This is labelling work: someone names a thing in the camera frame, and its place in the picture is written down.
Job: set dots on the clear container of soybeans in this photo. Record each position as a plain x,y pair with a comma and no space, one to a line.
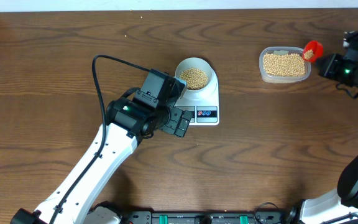
283,65

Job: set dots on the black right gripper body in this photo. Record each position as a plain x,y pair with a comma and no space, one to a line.
344,71

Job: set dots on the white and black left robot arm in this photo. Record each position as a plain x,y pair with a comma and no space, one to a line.
135,116

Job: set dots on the black mounting rail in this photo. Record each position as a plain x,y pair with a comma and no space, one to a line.
268,216

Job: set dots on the red plastic measuring scoop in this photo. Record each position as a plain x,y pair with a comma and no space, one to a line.
312,51

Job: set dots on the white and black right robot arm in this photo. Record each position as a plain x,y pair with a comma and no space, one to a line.
341,204

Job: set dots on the white plastic bowl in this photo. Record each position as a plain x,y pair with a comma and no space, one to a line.
196,72

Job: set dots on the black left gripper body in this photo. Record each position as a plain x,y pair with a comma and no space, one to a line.
167,119

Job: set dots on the white digital kitchen scale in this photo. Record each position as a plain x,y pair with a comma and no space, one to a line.
203,103

